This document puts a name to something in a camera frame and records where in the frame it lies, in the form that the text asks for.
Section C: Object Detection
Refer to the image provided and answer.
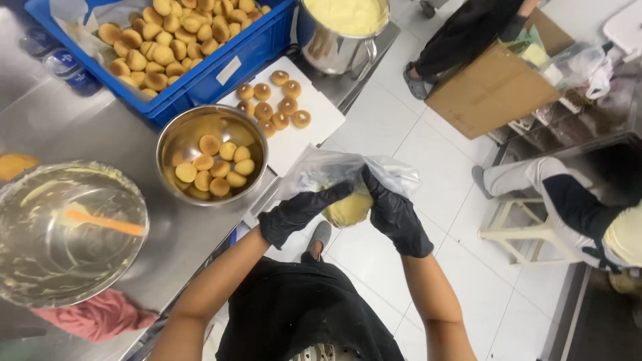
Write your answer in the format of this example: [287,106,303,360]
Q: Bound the person's right hand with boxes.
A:
[361,166,435,259]

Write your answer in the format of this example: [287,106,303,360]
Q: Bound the person's left hand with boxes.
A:
[258,181,355,250]

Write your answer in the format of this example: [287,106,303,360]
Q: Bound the clear piping bag with cream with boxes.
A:
[277,145,422,229]

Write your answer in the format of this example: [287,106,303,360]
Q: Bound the person's grey shoe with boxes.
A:
[305,221,333,262]

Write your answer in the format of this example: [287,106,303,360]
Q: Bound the white cutting board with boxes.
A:
[217,55,346,177]

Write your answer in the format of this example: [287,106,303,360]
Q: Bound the group of holed buns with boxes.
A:
[236,70,312,138]

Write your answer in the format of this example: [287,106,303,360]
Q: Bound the heap of buns in bowl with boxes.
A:
[172,134,256,201]

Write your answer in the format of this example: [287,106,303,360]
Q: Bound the person's black apron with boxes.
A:
[216,252,405,361]

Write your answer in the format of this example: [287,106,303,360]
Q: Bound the steel pot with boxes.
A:
[297,0,392,77]

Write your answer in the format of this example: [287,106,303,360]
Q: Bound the brown cardboard box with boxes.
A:
[425,8,576,140]

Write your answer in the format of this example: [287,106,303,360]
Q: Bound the small steel bowl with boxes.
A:
[155,104,269,207]

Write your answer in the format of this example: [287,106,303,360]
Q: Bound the blue plastic crate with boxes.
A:
[24,0,298,127]

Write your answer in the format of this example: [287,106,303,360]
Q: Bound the white stool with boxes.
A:
[476,197,583,267]

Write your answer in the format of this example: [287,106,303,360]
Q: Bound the yellow custard cream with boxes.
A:
[304,0,390,37]

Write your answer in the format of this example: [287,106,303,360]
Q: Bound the green and yellow papers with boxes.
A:
[504,25,551,69]

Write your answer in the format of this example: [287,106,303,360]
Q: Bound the pile of golden buns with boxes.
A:
[97,0,272,99]

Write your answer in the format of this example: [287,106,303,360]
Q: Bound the orange spatula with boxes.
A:
[64,209,146,237]

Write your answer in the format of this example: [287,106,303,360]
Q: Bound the steel table with items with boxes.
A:
[488,59,642,168]

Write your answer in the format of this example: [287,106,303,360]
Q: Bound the clear plastic bag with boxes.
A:
[541,42,616,101]

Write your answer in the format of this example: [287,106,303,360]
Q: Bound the red cloth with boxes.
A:
[31,289,160,344]

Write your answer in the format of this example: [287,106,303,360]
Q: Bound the large steel mixing bowl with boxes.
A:
[0,160,150,309]

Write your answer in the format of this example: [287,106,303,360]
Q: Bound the clear water bottle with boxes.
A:
[19,25,62,60]
[42,47,104,98]

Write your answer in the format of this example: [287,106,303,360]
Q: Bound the white plastic tray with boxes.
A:
[602,0,642,53]

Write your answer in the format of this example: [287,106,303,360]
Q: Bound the clear plastic crate liner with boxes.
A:
[48,0,151,63]

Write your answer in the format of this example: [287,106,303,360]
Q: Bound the yellow round object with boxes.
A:
[0,153,40,182]

